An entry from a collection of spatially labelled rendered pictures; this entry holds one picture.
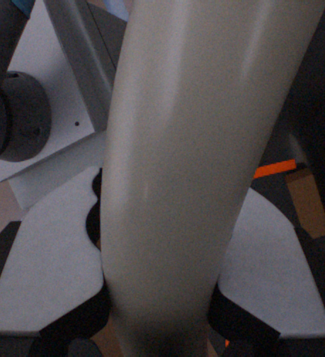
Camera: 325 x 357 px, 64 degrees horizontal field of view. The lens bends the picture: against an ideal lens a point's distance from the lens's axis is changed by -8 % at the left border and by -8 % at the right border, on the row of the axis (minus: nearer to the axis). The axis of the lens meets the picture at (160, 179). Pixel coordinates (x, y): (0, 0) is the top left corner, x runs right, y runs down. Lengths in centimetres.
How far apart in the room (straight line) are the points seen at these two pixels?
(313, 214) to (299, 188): 14
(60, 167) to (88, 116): 19
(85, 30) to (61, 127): 21
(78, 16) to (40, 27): 8
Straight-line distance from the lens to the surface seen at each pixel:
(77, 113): 55
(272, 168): 138
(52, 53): 59
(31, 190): 76
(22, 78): 59
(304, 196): 132
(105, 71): 59
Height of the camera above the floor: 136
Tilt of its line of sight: 65 degrees down
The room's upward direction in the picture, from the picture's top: 132 degrees counter-clockwise
